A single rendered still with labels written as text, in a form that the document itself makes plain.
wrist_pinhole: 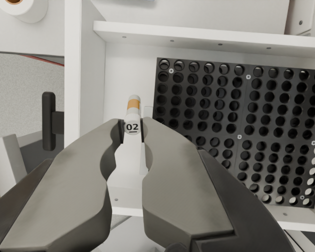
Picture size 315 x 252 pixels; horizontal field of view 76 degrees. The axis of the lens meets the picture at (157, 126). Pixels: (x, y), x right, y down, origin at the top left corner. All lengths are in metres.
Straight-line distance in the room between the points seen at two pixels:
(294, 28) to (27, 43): 0.49
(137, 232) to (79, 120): 1.21
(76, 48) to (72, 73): 0.03
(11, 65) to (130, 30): 1.21
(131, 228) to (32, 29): 1.19
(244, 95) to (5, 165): 0.47
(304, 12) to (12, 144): 0.61
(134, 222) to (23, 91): 1.01
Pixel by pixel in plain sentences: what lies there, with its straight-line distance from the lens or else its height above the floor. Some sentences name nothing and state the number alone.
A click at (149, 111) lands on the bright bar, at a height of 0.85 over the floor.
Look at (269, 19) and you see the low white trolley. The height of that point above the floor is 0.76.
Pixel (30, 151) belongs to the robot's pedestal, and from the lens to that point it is 0.64.
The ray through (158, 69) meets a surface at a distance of 0.25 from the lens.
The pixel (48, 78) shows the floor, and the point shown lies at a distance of 1.32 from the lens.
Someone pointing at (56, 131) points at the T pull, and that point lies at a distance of 0.28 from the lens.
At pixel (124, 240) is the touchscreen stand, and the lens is 1.46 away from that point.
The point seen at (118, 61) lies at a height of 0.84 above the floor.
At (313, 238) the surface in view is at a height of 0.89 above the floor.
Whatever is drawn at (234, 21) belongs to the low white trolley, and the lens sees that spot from 0.43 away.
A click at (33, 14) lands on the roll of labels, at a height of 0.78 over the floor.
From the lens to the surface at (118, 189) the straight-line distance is 0.35.
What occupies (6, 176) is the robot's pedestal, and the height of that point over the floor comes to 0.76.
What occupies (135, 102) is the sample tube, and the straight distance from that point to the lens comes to 0.16.
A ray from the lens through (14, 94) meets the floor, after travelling 1.43.
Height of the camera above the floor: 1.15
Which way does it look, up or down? 81 degrees down
